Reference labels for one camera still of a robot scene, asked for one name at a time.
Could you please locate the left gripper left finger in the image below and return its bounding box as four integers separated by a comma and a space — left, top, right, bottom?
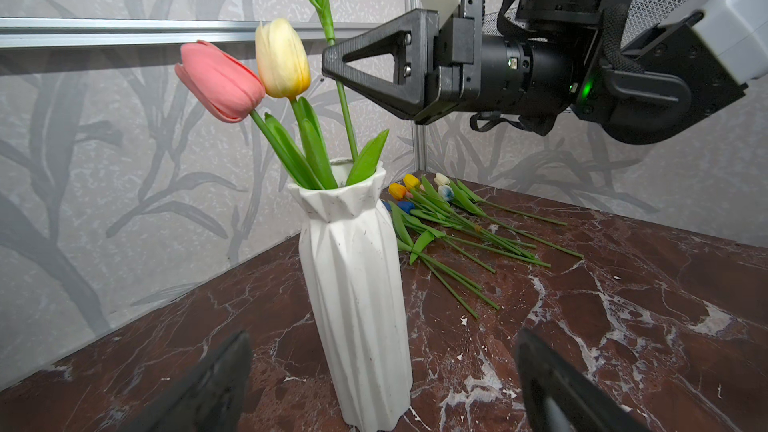
120, 331, 252, 431

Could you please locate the pink tulip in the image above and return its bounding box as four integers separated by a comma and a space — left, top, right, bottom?
175, 41, 321, 190

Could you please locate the white ribbed ceramic vase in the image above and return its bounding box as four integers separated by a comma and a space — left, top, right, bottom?
288, 167, 413, 431

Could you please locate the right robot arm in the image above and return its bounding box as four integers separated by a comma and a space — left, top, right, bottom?
322, 0, 767, 145

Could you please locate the aluminium frame crossbar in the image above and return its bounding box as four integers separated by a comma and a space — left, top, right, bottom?
0, 16, 385, 50

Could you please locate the pale yellow tulip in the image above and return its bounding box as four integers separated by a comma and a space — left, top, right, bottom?
255, 18, 338, 190

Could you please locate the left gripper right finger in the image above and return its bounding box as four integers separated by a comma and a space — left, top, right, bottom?
515, 328, 647, 431

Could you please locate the cream tulip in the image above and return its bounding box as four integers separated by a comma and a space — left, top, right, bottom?
308, 0, 389, 186

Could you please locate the orange yellow tulip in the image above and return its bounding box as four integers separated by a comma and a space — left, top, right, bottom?
388, 183, 496, 274

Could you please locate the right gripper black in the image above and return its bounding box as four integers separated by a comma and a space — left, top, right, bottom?
331, 0, 593, 135

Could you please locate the pale blue white tulip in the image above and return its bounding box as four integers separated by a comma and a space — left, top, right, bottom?
437, 183, 585, 259

